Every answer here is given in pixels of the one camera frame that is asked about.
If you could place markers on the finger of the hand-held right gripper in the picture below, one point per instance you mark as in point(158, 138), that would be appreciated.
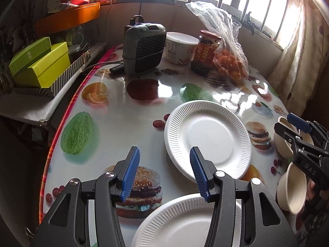
point(285, 132)
point(299, 122)

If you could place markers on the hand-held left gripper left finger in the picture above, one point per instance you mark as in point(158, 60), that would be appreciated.
point(129, 175)

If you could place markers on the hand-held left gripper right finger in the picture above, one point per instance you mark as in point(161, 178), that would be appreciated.
point(199, 175)

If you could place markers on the beige paper bowl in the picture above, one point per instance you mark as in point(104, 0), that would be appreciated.
point(284, 148)
point(293, 190)

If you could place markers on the white paper plate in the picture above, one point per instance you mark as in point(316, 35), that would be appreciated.
point(210, 136)
point(177, 226)

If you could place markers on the patterned beige curtain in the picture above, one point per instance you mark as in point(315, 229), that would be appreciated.
point(298, 64)

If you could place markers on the fruit print tablecloth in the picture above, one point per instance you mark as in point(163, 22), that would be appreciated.
point(144, 108)

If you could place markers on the clear plastic bag of oranges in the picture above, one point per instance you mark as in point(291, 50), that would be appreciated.
point(228, 56)

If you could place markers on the black power plug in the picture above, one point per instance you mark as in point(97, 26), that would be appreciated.
point(117, 69)

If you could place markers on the black clamp on windowsill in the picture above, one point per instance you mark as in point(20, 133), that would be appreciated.
point(250, 22)

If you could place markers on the glass jar with red label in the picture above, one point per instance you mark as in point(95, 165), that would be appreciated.
point(204, 54)

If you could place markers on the metal binder clip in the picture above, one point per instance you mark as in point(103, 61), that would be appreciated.
point(29, 232)

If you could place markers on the striped cardboard box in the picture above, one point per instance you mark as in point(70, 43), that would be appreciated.
point(69, 76)

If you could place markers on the paper covered side table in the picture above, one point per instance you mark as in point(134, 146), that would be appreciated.
point(33, 106)

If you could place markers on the white plastic tub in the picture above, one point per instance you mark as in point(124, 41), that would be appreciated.
point(178, 47)

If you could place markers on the grey space heater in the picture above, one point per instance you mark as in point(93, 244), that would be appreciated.
point(145, 46)

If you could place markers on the small glass jar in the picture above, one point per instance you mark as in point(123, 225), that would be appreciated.
point(75, 52)

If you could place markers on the large green box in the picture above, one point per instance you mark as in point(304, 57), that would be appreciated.
point(48, 67)

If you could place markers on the small green box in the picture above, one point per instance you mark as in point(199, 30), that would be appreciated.
point(28, 54)

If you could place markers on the orange box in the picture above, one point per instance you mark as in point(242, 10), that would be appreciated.
point(66, 18)

